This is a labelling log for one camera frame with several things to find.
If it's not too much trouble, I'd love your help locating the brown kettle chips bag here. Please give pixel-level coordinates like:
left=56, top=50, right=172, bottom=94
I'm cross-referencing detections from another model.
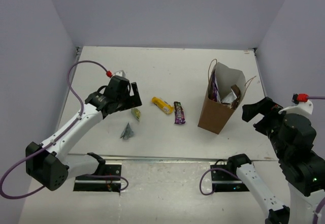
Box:
left=221, top=84, right=241, bottom=110

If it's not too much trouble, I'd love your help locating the yellow snack bar wrapper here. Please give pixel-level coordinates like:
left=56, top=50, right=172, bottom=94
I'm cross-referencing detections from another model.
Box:
left=151, top=97, right=174, bottom=115

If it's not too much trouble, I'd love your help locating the aluminium table edge rail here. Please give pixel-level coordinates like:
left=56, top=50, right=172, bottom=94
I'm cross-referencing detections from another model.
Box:
left=60, top=154, right=278, bottom=162

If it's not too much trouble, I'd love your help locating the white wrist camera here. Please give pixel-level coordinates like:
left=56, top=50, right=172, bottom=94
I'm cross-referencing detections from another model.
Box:
left=106, top=70, right=126, bottom=78
left=278, top=93, right=313, bottom=117

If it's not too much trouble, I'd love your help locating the brown paper bag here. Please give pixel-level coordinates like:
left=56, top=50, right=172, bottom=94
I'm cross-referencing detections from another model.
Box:
left=198, top=59, right=255, bottom=134

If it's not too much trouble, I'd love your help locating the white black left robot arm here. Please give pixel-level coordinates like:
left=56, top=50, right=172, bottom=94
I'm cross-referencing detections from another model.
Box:
left=25, top=75, right=142, bottom=191

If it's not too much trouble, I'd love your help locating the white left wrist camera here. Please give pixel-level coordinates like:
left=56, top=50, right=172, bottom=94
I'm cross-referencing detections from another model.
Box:
left=106, top=70, right=126, bottom=78

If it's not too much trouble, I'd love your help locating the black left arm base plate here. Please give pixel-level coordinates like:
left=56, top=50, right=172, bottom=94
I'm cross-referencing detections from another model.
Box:
left=73, top=164, right=123, bottom=193

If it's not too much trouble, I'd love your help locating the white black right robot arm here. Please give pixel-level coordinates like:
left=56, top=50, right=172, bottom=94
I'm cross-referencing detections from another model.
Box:
left=226, top=94, right=324, bottom=223

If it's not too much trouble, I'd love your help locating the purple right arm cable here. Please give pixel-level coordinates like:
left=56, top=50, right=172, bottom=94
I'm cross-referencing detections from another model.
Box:
left=199, top=167, right=241, bottom=196

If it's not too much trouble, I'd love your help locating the grey snack packet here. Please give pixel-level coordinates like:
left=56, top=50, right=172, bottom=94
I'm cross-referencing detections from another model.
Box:
left=120, top=122, right=134, bottom=140

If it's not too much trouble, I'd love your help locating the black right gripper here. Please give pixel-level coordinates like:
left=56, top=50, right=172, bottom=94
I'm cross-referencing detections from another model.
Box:
left=243, top=96, right=289, bottom=159

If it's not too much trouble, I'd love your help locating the purple Fox's berries bag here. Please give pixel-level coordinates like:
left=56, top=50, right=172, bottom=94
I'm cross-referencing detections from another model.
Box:
left=209, top=71, right=221, bottom=103

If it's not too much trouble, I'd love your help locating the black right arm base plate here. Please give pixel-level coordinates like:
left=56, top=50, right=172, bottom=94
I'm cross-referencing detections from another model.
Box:
left=211, top=170, right=249, bottom=193

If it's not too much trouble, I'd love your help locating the purple m&m's packet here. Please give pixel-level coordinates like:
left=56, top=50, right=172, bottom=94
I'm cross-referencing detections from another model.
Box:
left=174, top=102, right=186, bottom=125

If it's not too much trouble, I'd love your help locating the light green triangular packet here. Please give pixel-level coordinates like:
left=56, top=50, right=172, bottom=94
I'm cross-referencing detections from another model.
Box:
left=131, top=108, right=141, bottom=121

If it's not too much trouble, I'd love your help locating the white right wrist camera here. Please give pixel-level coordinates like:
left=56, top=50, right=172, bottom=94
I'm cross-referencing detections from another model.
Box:
left=278, top=93, right=313, bottom=117

